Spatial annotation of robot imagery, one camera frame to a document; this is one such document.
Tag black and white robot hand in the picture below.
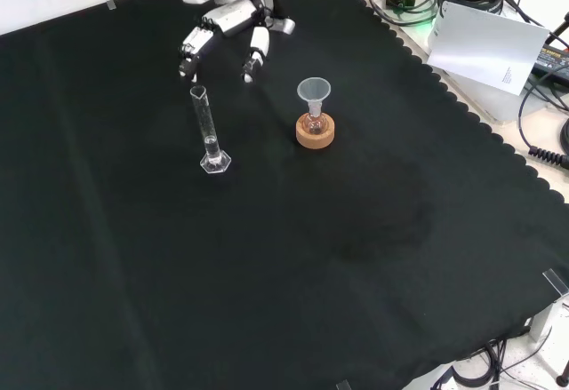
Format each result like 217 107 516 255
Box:
178 0 274 85

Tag clear glass graduated cylinder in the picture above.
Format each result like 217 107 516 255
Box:
189 85 233 175

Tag clear plastic funnel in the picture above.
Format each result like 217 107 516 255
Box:
296 77 332 116

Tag round-bottom glass flask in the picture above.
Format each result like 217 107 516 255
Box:
304 108 328 136

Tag black cloth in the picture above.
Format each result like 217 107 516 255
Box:
0 0 569 390

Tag pale board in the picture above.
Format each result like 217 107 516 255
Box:
426 1 551 97

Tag black power adapter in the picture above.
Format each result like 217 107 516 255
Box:
531 42 569 82

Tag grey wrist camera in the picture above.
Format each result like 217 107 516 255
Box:
265 15 297 36

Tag cork ring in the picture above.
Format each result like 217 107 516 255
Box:
295 112 335 150

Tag black coiled cable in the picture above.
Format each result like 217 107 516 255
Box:
527 144 569 167

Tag black floor cables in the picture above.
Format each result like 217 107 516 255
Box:
437 338 537 390

